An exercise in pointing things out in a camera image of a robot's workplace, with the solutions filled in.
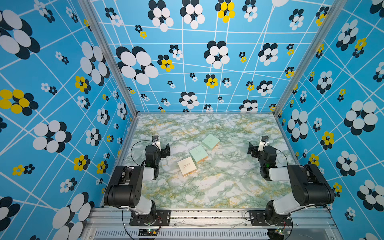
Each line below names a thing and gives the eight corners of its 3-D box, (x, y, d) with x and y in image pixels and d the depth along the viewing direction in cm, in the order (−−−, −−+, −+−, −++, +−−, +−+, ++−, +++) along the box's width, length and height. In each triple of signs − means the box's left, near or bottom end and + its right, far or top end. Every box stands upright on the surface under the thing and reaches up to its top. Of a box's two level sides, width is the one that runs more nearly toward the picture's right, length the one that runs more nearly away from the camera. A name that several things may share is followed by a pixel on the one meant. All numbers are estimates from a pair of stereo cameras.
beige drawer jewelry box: (183, 177, 89) (182, 175, 86) (177, 164, 94) (176, 162, 91) (197, 170, 91) (197, 168, 89) (190, 158, 97) (190, 155, 94)
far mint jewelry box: (201, 144, 104) (201, 141, 102) (209, 135, 108) (210, 133, 106) (211, 151, 100) (211, 148, 98) (219, 142, 105) (220, 140, 102)
